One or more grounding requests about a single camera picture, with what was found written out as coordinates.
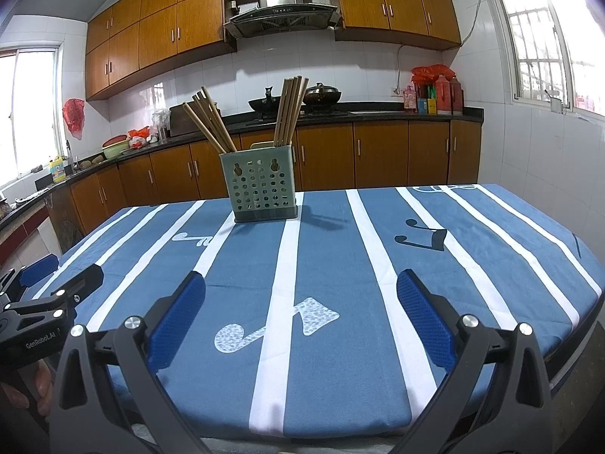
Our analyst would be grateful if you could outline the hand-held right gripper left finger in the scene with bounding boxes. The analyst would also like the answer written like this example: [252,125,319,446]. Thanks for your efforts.
[50,271,228,454]

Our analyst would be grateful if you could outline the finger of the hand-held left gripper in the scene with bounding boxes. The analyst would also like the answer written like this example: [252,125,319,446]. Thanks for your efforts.
[47,264,105,315]
[18,253,60,289]

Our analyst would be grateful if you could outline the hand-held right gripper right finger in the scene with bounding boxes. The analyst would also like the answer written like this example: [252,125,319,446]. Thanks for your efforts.
[392,269,554,454]

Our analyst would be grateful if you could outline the green perforated utensil holder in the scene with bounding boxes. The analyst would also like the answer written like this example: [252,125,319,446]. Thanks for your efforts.
[220,142,299,224]

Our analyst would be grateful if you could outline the wooden chopstick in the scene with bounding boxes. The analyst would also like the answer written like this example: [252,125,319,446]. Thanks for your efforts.
[276,77,294,147]
[273,78,289,147]
[287,77,309,146]
[280,76,298,147]
[191,96,230,154]
[214,101,238,149]
[182,103,226,154]
[284,75,303,147]
[202,86,237,152]
[197,92,234,153]

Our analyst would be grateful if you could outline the person's left hand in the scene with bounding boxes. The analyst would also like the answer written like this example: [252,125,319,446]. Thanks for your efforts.
[0,358,54,417]

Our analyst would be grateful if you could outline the white rag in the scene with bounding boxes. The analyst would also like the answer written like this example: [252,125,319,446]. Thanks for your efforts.
[12,188,50,206]

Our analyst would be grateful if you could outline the blue white striped tablecloth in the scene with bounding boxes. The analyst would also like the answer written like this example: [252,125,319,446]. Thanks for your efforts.
[28,183,591,440]

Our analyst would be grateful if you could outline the yellow detergent bottle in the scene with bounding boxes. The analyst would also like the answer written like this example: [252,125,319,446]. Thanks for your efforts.
[48,155,68,183]

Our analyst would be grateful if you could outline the red hanging plastic bag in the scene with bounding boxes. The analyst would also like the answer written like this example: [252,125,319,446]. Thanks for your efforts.
[63,98,86,140]

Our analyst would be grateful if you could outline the sliding glass window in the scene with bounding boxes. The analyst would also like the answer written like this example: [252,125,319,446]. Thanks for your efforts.
[0,46,64,185]

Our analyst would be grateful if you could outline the red white plastic bag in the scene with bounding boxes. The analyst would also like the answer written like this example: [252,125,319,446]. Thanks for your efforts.
[127,127,159,148]

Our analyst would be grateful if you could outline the wooden base cabinets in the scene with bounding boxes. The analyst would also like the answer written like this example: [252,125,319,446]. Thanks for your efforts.
[47,118,483,247]

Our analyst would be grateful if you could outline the clear plastic bag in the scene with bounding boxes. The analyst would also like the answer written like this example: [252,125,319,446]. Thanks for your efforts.
[151,110,172,141]

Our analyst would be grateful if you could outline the dark wooden cutting board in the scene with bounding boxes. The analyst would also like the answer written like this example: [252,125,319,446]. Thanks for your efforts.
[169,101,220,137]

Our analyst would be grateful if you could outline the black kitchen countertop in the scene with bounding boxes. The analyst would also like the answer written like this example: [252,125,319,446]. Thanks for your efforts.
[0,101,485,232]

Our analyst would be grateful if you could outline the red plastic jug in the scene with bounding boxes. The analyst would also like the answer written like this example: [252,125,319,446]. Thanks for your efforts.
[435,76,452,114]

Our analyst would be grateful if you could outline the black gas stove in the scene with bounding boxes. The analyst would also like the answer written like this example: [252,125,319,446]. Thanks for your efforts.
[246,109,351,121]

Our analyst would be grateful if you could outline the black open wok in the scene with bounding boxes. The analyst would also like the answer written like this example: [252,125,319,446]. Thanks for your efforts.
[248,86,284,113]

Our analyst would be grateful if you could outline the black lidded wok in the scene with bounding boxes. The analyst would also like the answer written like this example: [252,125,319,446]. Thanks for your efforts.
[302,82,342,106]

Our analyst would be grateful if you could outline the red crumpled plastic bag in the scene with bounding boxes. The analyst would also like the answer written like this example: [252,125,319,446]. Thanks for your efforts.
[410,64,457,83]

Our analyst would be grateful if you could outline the barred window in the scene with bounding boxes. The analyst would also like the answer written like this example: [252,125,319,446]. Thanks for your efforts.
[487,0,605,117]

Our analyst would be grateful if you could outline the wooden wall cabinets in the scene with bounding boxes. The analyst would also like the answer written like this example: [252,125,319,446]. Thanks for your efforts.
[85,0,461,101]

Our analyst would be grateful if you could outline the long grey wall cable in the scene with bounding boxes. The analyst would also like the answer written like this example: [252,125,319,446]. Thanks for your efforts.
[461,0,487,45]

